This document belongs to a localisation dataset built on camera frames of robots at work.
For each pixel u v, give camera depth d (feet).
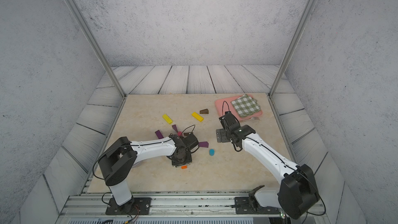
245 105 3.67
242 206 2.34
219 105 3.79
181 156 2.41
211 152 2.97
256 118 3.53
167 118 3.52
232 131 2.01
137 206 2.37
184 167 2.77
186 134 3.22
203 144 2.99
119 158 1.70
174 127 3.30
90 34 2.86
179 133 3.24
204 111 3.65
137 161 1.58
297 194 1.31
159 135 3.24
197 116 3.53
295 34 2.89
